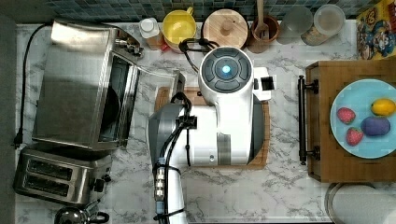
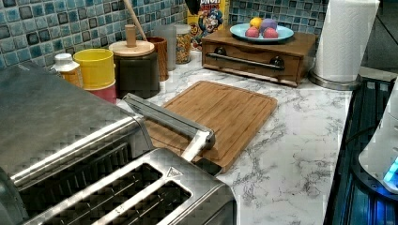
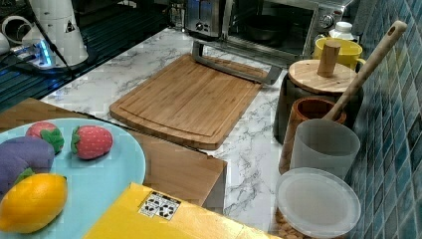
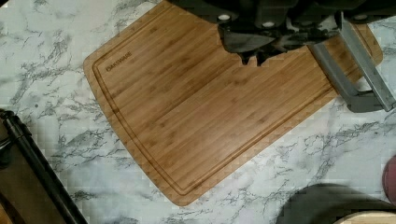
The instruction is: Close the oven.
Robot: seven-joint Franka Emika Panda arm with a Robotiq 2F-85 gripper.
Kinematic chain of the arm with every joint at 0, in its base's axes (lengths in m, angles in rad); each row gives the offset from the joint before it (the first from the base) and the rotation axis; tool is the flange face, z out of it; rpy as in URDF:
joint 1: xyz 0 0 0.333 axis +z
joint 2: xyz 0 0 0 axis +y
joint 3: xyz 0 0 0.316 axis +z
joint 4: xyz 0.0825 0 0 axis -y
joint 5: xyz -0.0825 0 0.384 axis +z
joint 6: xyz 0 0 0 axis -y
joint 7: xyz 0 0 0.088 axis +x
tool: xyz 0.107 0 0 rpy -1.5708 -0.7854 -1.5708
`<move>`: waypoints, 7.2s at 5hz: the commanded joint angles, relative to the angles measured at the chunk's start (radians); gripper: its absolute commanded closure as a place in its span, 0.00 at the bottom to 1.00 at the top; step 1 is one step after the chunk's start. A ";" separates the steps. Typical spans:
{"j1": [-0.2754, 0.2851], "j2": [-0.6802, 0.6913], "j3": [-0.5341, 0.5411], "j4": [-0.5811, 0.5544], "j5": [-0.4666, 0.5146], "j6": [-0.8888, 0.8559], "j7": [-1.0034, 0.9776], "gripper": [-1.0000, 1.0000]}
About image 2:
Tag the glass oven door with handle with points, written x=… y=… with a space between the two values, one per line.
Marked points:
x=202 y=138

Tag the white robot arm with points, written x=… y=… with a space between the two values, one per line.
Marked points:
x=379 y=157

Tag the silver toaster oven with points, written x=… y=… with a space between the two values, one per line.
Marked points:
x=57 y=139

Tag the bamboo cutting board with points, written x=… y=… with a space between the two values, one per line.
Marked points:
x=234 y=114

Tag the clear jar with cereal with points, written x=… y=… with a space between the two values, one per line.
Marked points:
x=183 y=43

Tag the black canister with wooden lid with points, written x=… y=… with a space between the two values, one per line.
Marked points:
x=136 y=66

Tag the brown wooden utensil cup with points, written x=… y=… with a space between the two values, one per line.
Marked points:
x=160 y=44

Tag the silver two-slot toaster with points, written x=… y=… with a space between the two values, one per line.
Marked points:
x=157 y=188

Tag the light blue plate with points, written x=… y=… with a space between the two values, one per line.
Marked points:
x=239 y=30

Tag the pink red cup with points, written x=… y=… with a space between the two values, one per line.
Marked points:
x=107 y=92

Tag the cereal box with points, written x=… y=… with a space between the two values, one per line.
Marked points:
x=204 y=18

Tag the red toy strawberry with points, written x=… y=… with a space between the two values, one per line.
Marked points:
x=270 y=33
x=252 y=32

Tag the wooden drawer box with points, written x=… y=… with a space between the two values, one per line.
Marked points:
x=284 y=61

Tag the yellow toy lemon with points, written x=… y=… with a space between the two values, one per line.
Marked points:
x=256 y=22

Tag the yellow cup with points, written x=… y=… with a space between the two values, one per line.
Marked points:
x=97 y=67

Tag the purple toy plum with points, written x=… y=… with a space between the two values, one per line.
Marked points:
x=267 y=23

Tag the wooden spoon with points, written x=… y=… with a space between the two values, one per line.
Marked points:
x=134 y=18

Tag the white capped seasoning bottle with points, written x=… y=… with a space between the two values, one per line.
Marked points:
x=68 y=69

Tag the silver paper towel holder base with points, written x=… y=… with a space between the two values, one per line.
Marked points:
x=338 y=86

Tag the paper towel roll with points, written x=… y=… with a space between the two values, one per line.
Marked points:
x=344 y=37

